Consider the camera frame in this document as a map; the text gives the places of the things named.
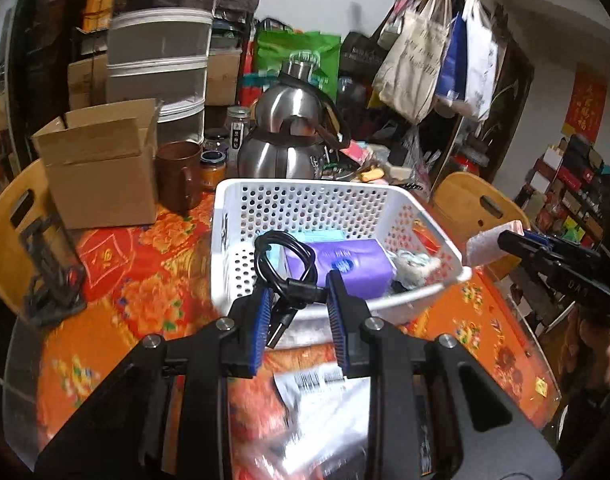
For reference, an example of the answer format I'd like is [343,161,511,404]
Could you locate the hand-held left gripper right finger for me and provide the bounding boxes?
[325,269,563,480]

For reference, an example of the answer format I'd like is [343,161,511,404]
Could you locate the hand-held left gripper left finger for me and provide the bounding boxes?
[32,287,276,480]

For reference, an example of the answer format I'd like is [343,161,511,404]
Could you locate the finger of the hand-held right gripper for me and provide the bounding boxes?
[524,230,603,261]
[497,230,560,281]

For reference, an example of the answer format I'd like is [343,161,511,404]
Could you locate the fluffy pink white sock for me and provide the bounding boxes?
[466,220,526,267]

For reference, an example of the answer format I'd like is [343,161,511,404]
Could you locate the black cable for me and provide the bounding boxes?
[253,230,318,348]

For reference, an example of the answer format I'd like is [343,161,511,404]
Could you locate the purple tissue pack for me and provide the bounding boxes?
[285,239,397,298]

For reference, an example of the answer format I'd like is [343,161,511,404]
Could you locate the clear plastic bag dark contents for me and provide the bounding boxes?
[235,362,381,480]

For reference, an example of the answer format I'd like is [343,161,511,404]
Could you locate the light blue wet wipes pack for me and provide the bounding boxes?
[267,230,347,273]

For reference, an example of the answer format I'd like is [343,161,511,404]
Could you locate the fluffy white blue sock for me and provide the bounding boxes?
[391,250,443,281]

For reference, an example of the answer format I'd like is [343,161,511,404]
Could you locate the white perforated plastic basket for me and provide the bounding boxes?
[210,178,473,326]

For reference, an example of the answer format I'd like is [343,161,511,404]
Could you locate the person's right forearm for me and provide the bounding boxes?
[557,305,610,466]

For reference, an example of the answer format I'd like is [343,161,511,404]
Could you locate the shelf of boxes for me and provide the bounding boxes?
[515,132,610,256]

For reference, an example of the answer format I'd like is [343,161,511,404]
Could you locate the wooden chair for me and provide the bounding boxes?
[0,159,56,321]
[432,171,530,268]

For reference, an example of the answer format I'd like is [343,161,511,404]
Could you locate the red floral tablecloth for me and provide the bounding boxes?
[35,195,563,480]

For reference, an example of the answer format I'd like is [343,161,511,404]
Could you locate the orange jar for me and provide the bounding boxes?
[201,151,227,192]

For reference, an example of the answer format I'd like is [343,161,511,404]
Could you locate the pink packet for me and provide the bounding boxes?
[342,141,373,166]

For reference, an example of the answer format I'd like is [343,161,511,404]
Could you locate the white shopping bag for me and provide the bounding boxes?
[460,0,500,121]

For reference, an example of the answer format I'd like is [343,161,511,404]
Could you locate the brown mug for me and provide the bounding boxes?
[155,141,203,213]

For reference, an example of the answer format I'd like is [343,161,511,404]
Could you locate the blue shopping bag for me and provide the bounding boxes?
[435,15,468,106]

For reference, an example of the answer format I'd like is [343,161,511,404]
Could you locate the stainless steel kettle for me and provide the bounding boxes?
[236,50,353,181]

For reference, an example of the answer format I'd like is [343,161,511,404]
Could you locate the dark lidded jar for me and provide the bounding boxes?
[203,128,229,153]

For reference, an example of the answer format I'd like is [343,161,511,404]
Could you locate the beige canvas tote bag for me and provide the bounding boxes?
[372,0,453,123]

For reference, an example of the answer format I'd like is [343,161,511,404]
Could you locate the open cardboard box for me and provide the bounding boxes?
[31,98,161,231]

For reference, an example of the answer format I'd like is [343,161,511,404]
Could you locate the large water jug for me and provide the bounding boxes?
[337,76,371,111]

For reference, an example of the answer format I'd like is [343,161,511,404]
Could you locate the black folding phone stand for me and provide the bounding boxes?
[15,215,88,328]

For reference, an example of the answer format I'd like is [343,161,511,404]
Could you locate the black bag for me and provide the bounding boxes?
[339,31,386,78]

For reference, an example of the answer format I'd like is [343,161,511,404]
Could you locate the closed cardboard box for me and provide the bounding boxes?
[66,55,108,111]
[205,51,243,107]

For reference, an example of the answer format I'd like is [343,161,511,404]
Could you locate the green shopping bag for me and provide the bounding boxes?
[255,30,342,106]

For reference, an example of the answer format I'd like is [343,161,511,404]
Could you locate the grey tiered storage tower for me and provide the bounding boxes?
[105,0,216,143]

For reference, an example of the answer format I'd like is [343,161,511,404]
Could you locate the yellow box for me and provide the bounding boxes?
[82,0,117,33]

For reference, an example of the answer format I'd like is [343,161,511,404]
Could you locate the red wall poster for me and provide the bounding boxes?
[565,62,608,143]

